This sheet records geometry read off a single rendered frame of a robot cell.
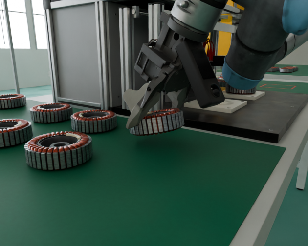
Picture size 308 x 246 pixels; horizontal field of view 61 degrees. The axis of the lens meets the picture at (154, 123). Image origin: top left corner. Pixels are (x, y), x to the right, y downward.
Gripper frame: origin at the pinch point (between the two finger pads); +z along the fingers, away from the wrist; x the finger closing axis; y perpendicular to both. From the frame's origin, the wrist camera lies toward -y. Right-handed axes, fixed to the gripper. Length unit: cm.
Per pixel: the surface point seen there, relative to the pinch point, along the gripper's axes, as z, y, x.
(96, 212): -1.5, -11.6, 22.4
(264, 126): -4.9, -14.0, -21.9
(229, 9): -17, 31, -66
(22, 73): 373, 563, -241
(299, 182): 64, -38, -150
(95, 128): 9.8, 10.9, 4.3
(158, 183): -1.9, -12.4, 12.0
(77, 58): 10.7, 42.6, -10.0
